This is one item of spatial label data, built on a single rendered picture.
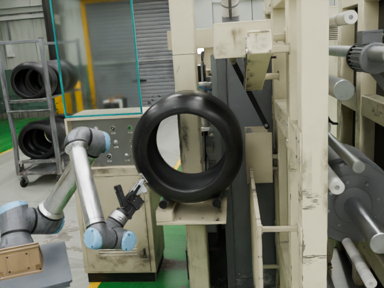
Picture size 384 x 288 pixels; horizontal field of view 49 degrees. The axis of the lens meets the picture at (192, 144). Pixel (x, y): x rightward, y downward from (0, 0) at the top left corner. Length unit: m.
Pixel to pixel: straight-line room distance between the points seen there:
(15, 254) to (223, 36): 1.49
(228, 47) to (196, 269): 1.52
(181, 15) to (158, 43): 9.11
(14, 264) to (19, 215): 0.25
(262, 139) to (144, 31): 9.43
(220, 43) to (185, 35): 0.66
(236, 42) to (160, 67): 9.79
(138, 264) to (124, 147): 0.88
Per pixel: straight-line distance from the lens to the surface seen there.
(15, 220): 2.46
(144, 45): 11.67
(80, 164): 2.07
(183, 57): 2.43
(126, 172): 3.00
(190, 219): 2.27
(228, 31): 1.79
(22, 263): 2.41
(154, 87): 11.63
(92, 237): 1.89
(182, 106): 2.06
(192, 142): 2.49
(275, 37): 1.89
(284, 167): 2.48
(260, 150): 2.42
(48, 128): 5.80
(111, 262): 3.31
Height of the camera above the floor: 1.69
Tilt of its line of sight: 13 degrees down
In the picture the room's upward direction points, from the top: 4 degrees counter-clockwise
